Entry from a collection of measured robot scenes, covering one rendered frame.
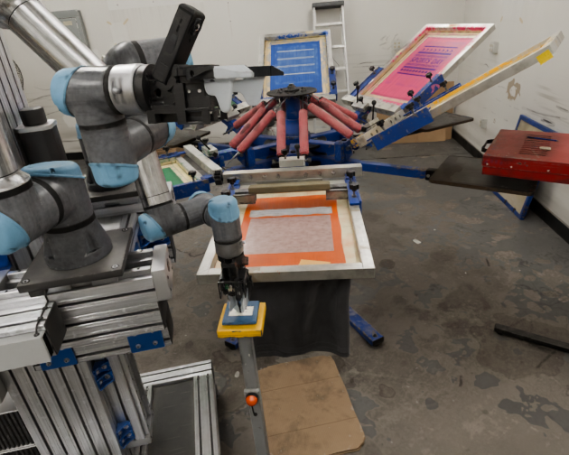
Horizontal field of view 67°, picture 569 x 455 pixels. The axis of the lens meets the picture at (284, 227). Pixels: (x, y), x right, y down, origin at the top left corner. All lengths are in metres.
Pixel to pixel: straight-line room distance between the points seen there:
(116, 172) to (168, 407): 1.52
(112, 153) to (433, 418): 1.91
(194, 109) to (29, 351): 0.68
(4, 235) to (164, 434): 1.32
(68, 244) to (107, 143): 0.38
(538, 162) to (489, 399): 1.13
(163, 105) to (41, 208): 0.40
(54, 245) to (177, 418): 1.19
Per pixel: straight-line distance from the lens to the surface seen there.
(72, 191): 1.05
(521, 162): 2.10
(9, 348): 1.11
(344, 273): 1.41
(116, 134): 0.76
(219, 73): 0.59
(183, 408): 2.11
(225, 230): 1.09
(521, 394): 2.51
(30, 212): 0.96
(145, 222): 1.12
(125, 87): 0.70
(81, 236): 1.08
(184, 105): 0.66
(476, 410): 2.37
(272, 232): 1.72
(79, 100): 0.75
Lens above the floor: 1.75
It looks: 27 degrees down
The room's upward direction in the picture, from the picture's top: 5 degrees counter-clockwise
